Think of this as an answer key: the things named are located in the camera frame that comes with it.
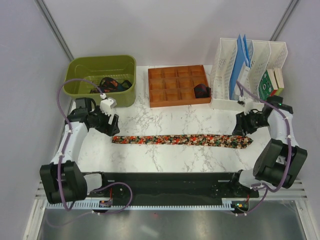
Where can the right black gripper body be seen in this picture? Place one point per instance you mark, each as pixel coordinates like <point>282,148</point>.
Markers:
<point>252,122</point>

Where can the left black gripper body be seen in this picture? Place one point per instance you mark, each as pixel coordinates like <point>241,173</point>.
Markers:
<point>102,121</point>

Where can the colourful floral patterned tie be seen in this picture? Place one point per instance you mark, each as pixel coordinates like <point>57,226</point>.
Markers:
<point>206,140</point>

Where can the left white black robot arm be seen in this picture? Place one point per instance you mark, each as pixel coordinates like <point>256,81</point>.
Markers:
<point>62,179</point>

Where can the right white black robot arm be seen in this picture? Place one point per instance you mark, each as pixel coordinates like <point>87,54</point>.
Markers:
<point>281,160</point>

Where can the dark blue orange tie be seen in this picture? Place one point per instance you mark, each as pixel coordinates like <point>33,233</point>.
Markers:
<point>110,85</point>

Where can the green book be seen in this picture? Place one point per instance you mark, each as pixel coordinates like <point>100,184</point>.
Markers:
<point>268,86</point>

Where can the white booklet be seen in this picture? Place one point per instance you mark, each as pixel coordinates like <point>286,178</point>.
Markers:
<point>242,77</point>

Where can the olive green plastic bin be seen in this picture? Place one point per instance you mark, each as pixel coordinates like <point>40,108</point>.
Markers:
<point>92,69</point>

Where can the rolled dark red tie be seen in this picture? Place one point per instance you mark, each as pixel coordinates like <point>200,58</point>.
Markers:
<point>202,91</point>

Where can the beige paperback book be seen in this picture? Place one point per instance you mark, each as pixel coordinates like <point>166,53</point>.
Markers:
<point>279,77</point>

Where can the blue folder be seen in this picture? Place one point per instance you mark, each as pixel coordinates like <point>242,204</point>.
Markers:
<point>242,56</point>

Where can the white plastic file organizer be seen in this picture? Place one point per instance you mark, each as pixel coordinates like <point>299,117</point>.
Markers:
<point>266,55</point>

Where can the orange compartment tray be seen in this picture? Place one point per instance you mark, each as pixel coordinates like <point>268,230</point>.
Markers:
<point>174,86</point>

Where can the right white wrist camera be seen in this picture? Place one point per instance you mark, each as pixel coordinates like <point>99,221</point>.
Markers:
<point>247,103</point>

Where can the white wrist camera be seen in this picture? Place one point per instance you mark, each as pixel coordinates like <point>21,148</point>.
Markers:
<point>247,103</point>
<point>106,106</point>

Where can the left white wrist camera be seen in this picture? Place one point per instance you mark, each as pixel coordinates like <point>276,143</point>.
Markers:
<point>106,106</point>

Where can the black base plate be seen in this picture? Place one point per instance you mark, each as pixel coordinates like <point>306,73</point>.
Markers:
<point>189,188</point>

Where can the white slotted cable duct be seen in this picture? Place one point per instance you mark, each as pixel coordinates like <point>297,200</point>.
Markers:
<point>104,205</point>

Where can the aluminium frame rail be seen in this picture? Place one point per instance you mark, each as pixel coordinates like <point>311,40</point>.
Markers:
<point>281,216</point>

